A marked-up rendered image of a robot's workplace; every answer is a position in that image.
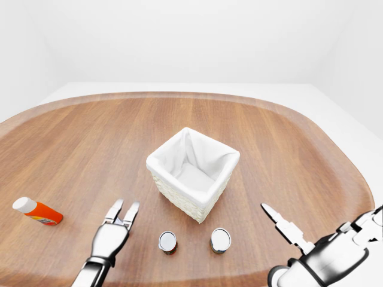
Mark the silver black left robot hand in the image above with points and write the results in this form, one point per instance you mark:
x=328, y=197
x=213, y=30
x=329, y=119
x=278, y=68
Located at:
x=110, y=239

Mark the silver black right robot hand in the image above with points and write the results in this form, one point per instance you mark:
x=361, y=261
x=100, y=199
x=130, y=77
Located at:
x=332, y=257

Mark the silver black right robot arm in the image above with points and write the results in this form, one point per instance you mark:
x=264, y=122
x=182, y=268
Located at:
x=284, y=276

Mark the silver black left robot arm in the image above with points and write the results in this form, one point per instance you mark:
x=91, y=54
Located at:
x=91, y=273

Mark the white cloth-lined wicker basket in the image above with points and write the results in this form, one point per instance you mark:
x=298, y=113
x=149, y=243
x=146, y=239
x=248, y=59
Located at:
x=194, y=176

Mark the small tin with red label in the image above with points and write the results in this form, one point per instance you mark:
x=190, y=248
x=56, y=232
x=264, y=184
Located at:
x=168, y=242

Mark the orange bottle with white cap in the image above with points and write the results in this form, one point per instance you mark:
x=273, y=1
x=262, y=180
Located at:
x=42, y=214

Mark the small tin with brown label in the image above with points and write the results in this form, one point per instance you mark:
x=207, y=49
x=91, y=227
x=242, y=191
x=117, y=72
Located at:
x=221, y=240

